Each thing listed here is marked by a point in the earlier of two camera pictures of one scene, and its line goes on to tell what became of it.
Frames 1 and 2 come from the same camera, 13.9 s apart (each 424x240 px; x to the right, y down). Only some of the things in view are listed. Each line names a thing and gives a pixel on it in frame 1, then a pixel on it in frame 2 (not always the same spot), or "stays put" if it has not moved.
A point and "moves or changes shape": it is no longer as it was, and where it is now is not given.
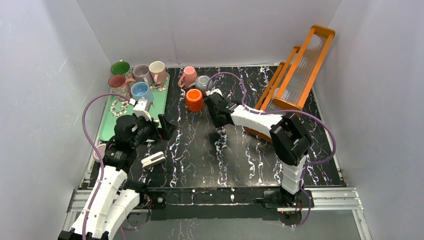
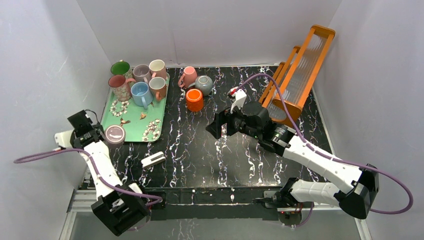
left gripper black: (162, 128) -> (79, 120)
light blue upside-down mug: (141, 90) stays put
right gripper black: (214, 103) -> (224, 122)
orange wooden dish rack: (292, 84) stays put
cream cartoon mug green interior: (121, 68) stays put
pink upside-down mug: (189, 77) stays put
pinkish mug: (101, 148) moves or changes shape
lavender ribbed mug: (142, 73) stays put
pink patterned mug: (119, 84) stays put
